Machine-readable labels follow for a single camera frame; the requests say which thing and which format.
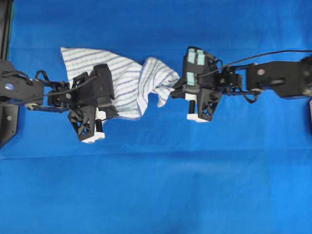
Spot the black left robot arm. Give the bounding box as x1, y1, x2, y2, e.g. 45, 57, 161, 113
0, 60, 118, 146

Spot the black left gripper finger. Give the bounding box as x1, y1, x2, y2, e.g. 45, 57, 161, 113
103, 107, 119, 120

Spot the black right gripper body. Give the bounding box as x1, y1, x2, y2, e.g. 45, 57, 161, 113
182, 71, 222, 122

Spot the blue table cloth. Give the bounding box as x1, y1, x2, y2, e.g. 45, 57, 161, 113
0, 0, 312, 234

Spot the white blue-striped towel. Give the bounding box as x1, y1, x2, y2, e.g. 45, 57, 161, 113
60, 47, 180, 120

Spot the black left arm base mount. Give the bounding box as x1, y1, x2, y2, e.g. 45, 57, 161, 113
0, 105, 19, 148

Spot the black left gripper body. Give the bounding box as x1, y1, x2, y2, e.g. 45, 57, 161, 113
68, 72, 106, 143

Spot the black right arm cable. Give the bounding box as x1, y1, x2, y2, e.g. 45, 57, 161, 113
197, 50, 312, 78

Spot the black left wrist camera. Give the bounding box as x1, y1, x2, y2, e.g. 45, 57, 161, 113
93, 64, 115, 108

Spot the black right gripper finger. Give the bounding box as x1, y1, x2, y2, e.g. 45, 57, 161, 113
171, 89, 185, 99
172, 77, 186, 94

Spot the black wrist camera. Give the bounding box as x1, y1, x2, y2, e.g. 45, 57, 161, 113
93, 64, 115, 108
183, 46, 217, 86

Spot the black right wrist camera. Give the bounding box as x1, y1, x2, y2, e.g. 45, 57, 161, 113
183, 46, 217, 86

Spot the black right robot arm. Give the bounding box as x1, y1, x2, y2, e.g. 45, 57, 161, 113
171, 56, 312, 122

